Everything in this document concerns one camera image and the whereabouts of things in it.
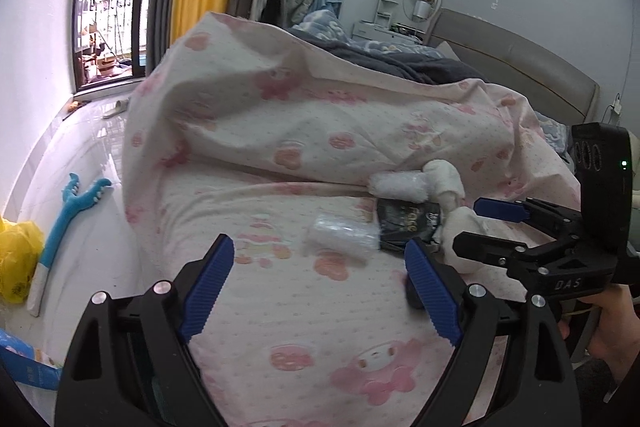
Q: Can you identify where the beige padded headboard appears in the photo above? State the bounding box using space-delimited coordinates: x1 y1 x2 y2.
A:
429 8 601 126

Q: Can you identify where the blue patterned blanket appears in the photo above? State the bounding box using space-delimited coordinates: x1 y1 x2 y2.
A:
290 9 446 58

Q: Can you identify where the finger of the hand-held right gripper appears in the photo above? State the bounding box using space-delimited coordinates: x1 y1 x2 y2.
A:
472 197 586 238
452 231 568 279

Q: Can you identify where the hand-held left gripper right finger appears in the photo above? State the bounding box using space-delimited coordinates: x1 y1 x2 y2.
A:
404 237 583 427

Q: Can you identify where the person's right hand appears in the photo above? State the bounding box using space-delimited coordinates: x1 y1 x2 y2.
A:
557 284 640 403

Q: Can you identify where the black snack packet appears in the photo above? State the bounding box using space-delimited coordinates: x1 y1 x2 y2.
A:
375 197 445 254

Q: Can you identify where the white vanity table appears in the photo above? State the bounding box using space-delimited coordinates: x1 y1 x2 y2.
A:
351 19 427 46

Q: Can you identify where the dark grey blanket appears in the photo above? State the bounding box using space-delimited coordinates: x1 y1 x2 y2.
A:
287 29 490 86

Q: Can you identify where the white slipper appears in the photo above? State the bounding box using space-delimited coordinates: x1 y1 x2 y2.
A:
102 99 132 120

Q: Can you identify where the white tissue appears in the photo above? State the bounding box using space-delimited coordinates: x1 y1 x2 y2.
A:
422 159 467 208
440 206 495 275

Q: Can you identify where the white desktop shelf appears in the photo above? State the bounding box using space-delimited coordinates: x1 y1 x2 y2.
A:
375 0 407 24

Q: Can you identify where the light blue pillow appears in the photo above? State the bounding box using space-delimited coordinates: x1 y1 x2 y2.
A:
534 109 576 164

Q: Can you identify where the pink printed bed sheet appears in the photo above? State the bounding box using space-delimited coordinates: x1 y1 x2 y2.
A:
122 177 508 427

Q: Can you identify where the clear plastic wrapper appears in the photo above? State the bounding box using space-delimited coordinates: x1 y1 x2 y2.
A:
301 213 382 259

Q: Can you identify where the blue cardboard box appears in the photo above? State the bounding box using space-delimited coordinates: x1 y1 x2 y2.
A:
0 327 64 396

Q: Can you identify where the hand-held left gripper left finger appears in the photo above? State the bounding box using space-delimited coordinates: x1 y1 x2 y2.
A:
54 234 236 427

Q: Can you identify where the pink printed quilt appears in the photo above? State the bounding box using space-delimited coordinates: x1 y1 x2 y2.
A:
122 12 583 235

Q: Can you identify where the yellow plastic bag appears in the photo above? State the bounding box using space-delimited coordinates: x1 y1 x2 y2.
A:
0 216 47 306

